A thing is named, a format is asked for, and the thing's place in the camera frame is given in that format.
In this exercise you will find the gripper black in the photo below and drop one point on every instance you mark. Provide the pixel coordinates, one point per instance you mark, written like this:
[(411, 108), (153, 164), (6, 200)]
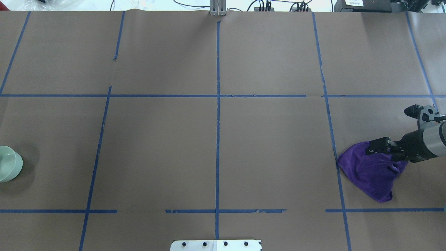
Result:
[(412, 143)]

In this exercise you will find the aluminium frame post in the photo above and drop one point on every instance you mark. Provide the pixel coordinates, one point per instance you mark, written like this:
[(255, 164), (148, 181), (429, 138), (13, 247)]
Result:
[(218, 8)]

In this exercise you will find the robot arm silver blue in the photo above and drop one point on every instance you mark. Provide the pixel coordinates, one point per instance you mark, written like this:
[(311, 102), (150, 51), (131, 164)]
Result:
[(433, 137)]

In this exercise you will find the purple cloth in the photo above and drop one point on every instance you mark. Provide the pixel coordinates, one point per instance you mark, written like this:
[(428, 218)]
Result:
[(373, 174)]

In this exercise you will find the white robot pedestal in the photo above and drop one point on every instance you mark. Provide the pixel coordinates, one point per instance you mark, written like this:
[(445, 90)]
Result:
[(217, 245)]

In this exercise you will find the black power box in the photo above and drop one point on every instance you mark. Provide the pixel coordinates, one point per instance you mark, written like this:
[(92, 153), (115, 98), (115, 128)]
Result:
[(370, 6)]

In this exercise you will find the mint green bowl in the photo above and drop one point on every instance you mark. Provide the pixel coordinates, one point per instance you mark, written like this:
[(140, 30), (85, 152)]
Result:
[(11, 164)]

